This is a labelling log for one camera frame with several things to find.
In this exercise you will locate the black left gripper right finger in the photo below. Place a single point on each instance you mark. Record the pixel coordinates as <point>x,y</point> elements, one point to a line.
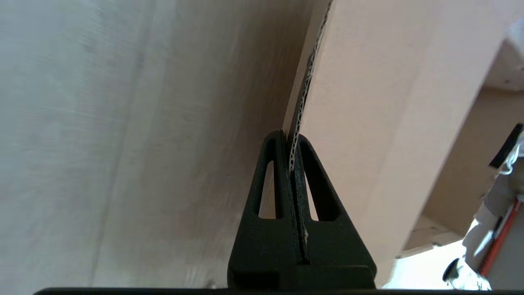
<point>335,254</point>

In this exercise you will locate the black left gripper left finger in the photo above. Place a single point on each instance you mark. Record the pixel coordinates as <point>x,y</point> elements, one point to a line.
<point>262,250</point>

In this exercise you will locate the brown cardboard shoe box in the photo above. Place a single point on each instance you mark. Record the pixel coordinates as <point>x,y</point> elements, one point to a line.
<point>368,82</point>

